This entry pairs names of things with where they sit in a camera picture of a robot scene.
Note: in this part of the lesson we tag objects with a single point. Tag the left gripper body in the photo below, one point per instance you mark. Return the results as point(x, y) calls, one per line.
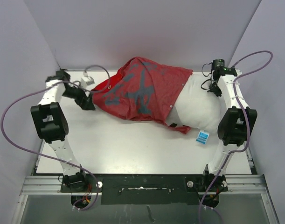
point(77, 94)

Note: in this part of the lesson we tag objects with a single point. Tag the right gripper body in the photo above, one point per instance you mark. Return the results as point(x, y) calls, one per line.
point(214, 89)

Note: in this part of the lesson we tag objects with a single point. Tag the white pillow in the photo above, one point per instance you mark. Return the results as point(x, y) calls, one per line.
point(195, 107)

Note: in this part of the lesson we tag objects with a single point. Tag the red printed pillowcase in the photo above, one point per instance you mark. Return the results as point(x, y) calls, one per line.
point(143, 90)

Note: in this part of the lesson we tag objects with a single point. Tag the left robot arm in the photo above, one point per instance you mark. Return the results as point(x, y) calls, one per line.
point(52, 126)

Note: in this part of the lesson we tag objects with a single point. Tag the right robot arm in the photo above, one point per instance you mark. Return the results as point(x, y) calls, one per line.
point(237, 123)

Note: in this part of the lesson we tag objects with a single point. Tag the blue pillow label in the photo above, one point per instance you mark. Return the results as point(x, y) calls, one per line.
point(202, 137)

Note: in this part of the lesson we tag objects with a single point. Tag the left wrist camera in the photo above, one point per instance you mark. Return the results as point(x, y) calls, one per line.
point(86, 80)

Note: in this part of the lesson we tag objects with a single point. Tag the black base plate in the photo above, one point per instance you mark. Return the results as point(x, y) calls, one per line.
point(147, 197)

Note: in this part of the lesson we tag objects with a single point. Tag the aluminium frame rail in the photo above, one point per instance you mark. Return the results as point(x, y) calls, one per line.
point(238, 184)

